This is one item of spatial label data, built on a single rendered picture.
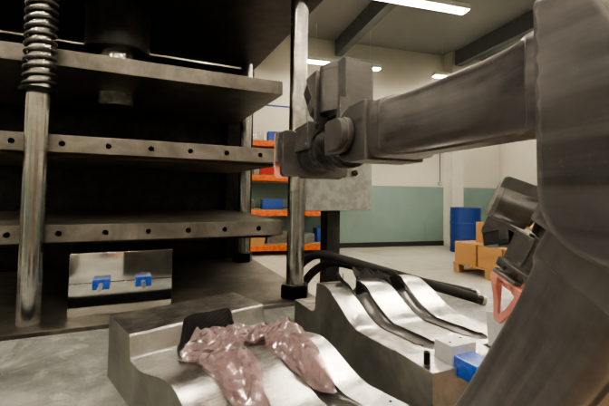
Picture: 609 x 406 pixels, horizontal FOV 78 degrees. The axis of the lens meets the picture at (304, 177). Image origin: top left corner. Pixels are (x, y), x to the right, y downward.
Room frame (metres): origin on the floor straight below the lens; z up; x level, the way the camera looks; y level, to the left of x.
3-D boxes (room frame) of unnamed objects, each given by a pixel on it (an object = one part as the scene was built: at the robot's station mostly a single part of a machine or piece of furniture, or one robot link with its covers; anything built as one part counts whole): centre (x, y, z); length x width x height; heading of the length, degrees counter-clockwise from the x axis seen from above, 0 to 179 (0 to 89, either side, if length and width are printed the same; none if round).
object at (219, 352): (0.59, 0.08, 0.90); 0.26 x 0.18 x 0.08; 41
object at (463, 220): (7.50, -3.23, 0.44); 0.59 x 0.59 x 0.88
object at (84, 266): (1.32, 0.63, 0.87); 0.50 x 0.27 x 0.17; 24
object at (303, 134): (0.52, -0.02, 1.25); 0.07 x 0.06 x 0.11; 111
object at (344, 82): (0.43, -0.05, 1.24); 0.12 x 0.09 x 0.12; 21
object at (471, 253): (5.20, -2.85, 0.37); 1.20 x 0.82 x 0.74; 24
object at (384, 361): (0.82, -0.20, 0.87); 0.50 x 0.26 x 0.14; 24
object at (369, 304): (0.80, -0.20, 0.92); 0.35 x 0.16 x 0.09; 24
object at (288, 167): (0.52, -0.02, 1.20); 0.10 x 0.07 x 0.07; 111
